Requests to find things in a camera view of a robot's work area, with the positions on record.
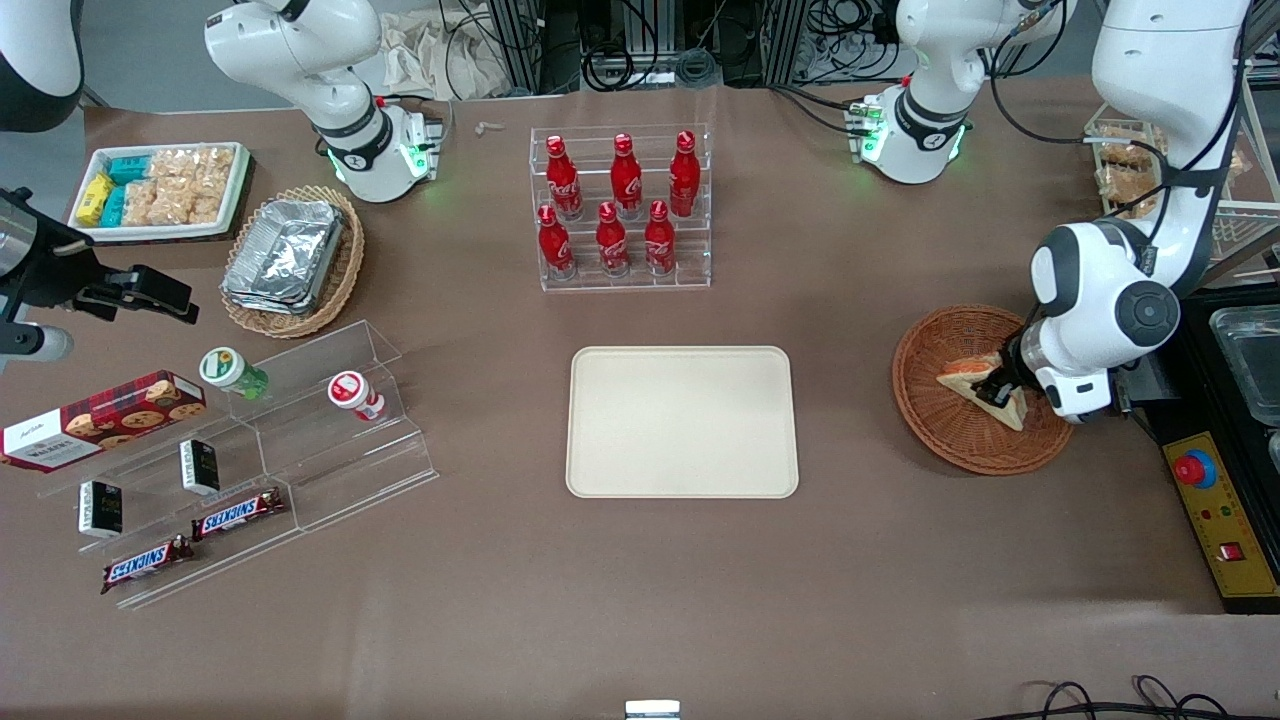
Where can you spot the steel pan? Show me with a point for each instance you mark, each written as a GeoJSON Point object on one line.
{"type": "Point", "coordinates": [1250, 360]}

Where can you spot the cream plastic tray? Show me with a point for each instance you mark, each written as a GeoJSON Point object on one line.
{"type": "Point", "coordinates": [680, 420]}

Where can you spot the red rocker switch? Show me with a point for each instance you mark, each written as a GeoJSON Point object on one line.
{"type": "Point", "coordinates": [1231, 551]}

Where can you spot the white snack tray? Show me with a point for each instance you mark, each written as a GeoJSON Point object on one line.
{"type": "Point", "coordinates": [90, 232]}

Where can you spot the red tartan cookie box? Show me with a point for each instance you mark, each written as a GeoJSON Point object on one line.
{"type": "Point", "coordinates": [100, 420]}

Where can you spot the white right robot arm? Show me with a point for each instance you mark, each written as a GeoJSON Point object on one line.
{"type": "Point", "coordinates": [300, 50]}

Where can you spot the clear acrylic bottle rack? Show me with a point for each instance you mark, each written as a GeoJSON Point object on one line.
{"type": "Point", "coordinates": [690, 255]}

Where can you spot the clear rice cracker bag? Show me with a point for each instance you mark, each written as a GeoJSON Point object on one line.
{"type": "Point", "coordinates": [190, 203]}
{"type": "Point", "coordinates": [173, 165]}
{"type": "Point", "coordinates": [215, 167]}
{"type": "Point", "coordinates": [140, 203]}

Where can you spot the teal snack packet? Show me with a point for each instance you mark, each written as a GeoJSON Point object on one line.
{"type": "Point", "coordinates": [128, 169]}
{"type": "Point", "coordinates": [113, 207]}

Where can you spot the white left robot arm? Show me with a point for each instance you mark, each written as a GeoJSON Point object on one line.
{"type": "Point", "coordinates": [1150, 60]}

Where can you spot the red capped small bottle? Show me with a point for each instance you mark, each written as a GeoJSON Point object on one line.
{"type": "Point", "coordinates": [352, 392]}

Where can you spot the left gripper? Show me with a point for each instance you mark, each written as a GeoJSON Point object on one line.
{"type": "Point", "coordinates": [1011, 377]}

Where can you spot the green capped small bottle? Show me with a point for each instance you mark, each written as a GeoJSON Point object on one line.
{"type": "Point", "coordinates": [228, 368]}

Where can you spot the crumpled beige paper bag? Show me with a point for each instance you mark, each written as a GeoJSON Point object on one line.
{"type": "Point", "coordinates": [420, 55]}

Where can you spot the small black box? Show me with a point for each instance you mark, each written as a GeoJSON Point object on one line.
{"type": "Point", "coordinates": [100, 508]}
{"type": "Point", "coordinates": [200, 466]}

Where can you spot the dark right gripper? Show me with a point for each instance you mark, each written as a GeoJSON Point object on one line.
{"type": "Point", "coordinates": [52, 275]}

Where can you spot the red emergency stop button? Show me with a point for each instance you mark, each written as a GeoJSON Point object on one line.
{"type": "Point", "coordinates": [1196, 469]}

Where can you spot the light wicker basket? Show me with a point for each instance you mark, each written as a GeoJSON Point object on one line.
{"type": "Point", "coordinates": [345, 270]}

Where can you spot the grey metal bracket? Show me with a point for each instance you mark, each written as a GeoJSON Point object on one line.
{"type": "Point", "coordinates": [1135, 385]}

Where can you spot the brown wicker basket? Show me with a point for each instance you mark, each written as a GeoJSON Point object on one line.
{"type": "Point", "coordinates": [940, 430]}

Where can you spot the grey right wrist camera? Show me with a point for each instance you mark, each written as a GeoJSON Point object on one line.
{"type": "Point", "coordinates": [35, 347]}

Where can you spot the clear acrylic stepped shelf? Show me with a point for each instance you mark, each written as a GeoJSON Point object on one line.
{"type": "Point", "coordinates": [340, 470]}

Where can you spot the triangular sandwich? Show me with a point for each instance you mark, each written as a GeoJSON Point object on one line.
{"type": "Point", "coordinates": [960, 376]}

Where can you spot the snickers chocolate bar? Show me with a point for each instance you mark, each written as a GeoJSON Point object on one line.
{"type": "Point", "coordinates": [148, 564]}
{"type": "Point", "coordinates": [238, 514]}

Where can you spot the black machine housing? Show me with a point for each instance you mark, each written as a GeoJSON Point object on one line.
{"type": "Point", "coordinates": [1195, 400]}

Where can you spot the silver metal block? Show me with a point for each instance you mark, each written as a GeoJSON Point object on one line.
{"type": "Point", "coordinates": [652, 710]}

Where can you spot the yellow control panel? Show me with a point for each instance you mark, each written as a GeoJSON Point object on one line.
{"type": "Point", "coordinates": [1225, 530]}

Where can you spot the yellow snack packet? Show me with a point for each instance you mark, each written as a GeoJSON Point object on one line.
{"type": "Point", "coordinates": [95, 200]}

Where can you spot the stacked foil trays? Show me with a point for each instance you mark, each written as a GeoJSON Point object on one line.
{"type": "Point", "coordinates": [285, 255]}

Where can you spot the bagged crackers in rack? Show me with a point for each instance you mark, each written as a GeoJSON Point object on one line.
{"type": "Point", "coordinates": [1125, 175]}

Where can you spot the red cola bottle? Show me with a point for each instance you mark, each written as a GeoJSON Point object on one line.
{"type": "Point", "coordinates": [556, 245]}
{"type": "Point", "coordinates": [563, 180]}
{"type": "Point", "coordinates": [684, 178]}
{"type": "Point", "coordinates": [612, 243]}
{"type": "Point", "coordinates": [660, 240]}
{"type": "Point", "coordinates": [626, 178]}

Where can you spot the aluminium frame post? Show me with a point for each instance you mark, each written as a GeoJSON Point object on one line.
{"type": "Point", "coordinates": [530, 45]}
{"type": "Point", "coordinates": [785, 40]}

